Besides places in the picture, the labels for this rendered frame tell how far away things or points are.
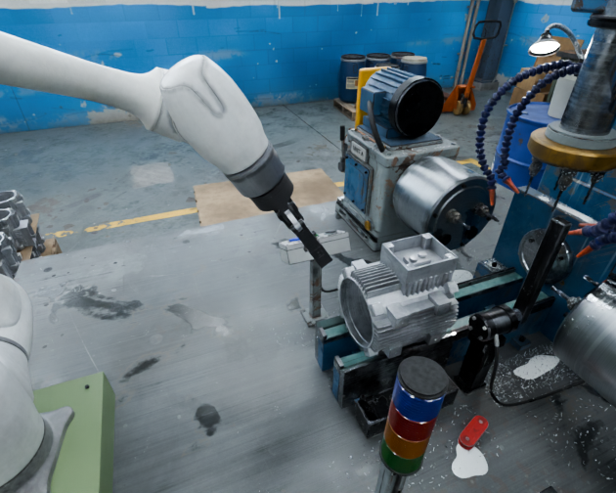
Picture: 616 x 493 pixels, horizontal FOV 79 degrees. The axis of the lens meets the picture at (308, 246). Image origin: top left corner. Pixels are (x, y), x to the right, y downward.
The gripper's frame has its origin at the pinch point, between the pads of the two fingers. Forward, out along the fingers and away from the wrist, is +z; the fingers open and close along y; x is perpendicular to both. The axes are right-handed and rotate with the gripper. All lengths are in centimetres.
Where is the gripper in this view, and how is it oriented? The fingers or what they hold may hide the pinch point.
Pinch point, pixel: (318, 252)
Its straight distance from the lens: 76.9
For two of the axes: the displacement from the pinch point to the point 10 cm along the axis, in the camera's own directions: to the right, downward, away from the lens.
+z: 4.7, 6.0, 6.5
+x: -8.0, 5.9, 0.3
